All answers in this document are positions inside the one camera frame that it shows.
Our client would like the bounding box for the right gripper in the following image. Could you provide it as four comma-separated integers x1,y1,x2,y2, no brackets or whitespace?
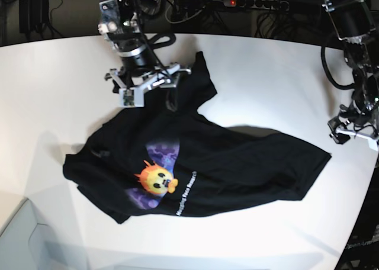
104,63,192,96

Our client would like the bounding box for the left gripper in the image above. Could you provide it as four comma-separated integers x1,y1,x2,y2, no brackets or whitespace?
327,104,378,147

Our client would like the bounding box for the black printed t-shirt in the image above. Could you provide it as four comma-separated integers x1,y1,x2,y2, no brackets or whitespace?
63,52,331,224

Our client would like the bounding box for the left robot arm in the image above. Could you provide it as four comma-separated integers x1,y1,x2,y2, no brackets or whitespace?
320,0,378,151

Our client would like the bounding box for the black power strip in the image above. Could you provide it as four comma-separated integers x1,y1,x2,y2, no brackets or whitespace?
223,0,290,11

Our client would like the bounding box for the black device on floor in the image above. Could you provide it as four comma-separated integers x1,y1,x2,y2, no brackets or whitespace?
18,0,49,34

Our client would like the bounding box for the grey plastic bin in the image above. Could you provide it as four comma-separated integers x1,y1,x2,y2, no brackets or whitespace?
1,200,50,270

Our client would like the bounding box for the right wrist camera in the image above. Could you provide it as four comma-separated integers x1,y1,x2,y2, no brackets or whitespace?
118,88,144,108

